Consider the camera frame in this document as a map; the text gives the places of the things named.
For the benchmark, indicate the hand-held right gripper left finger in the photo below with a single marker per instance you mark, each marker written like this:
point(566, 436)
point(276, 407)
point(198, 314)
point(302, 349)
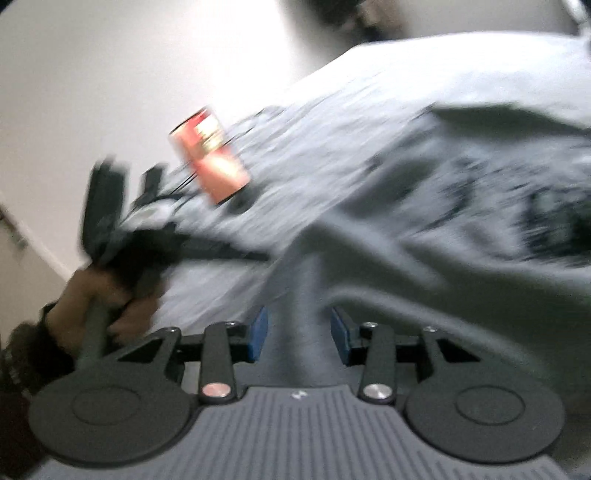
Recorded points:
point(259, 334)

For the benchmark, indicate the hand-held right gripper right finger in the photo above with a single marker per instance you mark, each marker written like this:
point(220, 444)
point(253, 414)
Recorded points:
point(339, 337)

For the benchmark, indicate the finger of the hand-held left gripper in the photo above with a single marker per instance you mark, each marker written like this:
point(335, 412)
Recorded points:
point(221, 249)

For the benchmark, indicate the grey patterned knit sweater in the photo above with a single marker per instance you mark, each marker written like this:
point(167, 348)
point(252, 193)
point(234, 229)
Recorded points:
point(438, 221)

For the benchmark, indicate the person's left forearm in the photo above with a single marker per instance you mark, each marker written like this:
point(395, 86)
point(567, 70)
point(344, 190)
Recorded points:
point(27, 355)

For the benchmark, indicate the person's left hand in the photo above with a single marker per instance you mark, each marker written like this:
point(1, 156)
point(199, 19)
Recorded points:
point(69, 309)

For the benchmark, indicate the bed with grey sheet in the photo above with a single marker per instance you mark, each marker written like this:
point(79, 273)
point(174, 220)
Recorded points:
point(323, 138)

